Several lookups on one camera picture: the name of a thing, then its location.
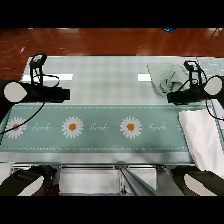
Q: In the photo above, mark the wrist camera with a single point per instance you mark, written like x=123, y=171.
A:
x=191, y=66
x=37, y=60

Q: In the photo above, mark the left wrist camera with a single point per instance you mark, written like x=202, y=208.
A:
x=37, y=60

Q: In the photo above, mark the silver frame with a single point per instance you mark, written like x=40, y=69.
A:
x=100, y=180

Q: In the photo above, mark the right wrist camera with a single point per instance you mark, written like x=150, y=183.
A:
x=191, y=66

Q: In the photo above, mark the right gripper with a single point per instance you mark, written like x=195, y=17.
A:
x=181, y=97

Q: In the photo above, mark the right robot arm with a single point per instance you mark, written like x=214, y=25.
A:
x=213, y=86

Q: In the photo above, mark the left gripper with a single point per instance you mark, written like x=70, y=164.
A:
x=56, y=94

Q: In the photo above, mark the pale green garment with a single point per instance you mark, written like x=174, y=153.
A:
x=168, y=78

